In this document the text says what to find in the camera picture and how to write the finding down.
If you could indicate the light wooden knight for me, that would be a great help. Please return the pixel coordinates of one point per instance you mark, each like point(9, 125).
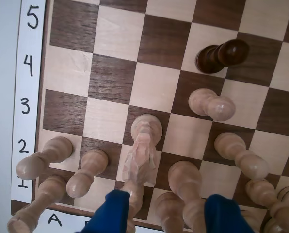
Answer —
point(144, 145)

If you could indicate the light wooden rook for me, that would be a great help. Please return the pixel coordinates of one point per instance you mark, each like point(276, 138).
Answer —
point(42, 199)

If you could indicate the wooden chessboard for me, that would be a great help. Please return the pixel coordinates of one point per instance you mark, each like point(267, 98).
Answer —
point(115, 80)

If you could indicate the white pawn D2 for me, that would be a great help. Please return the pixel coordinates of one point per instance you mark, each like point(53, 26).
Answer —
point(185, 179)

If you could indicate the white letter label strip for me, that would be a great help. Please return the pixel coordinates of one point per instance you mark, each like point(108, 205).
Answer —
point(62, 218)

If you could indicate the dark wooden pawn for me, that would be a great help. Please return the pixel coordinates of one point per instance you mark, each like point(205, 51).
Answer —
point(222, 55)

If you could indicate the light wooden queen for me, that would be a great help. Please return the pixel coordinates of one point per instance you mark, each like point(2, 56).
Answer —
point(170, 213)

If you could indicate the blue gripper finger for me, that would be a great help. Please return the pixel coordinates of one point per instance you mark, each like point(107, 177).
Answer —
point(224, 216)
point(110, 213)

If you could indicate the light wooden bishop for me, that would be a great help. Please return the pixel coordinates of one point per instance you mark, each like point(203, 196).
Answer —
point(136, 216)

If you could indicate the white number label strip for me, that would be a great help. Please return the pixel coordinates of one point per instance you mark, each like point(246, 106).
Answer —
point(29, 85)

